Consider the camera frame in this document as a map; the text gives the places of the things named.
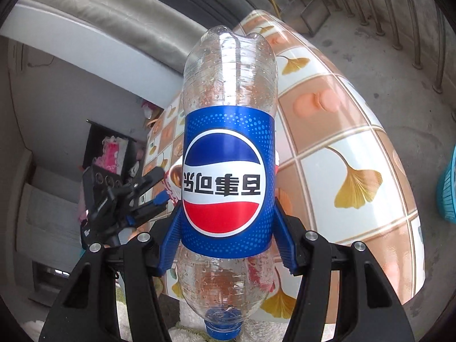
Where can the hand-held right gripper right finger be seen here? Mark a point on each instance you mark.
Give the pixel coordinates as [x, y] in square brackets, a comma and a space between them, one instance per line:
[286, 245]

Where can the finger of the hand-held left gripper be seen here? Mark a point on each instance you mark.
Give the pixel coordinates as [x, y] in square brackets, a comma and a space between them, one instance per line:
[153, 176]
[158, 201]

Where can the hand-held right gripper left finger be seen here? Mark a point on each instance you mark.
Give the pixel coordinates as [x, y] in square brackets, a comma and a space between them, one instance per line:
[171, 242]

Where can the clear plastic bottle blue cap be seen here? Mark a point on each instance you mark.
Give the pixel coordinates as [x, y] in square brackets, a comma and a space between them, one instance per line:
[228, 131]

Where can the blue plastic basket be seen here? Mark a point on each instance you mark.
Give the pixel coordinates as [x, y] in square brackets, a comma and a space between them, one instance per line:
[449, 185]

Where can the patterned tablecloth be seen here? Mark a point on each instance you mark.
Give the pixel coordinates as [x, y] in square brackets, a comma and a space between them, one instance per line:
[356, 142]

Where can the grey metal dustpan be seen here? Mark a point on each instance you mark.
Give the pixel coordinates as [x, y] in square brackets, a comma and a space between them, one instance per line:
[313, 16]

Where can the metal balcony railing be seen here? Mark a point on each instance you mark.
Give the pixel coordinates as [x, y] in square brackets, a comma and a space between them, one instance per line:
[440, 67]

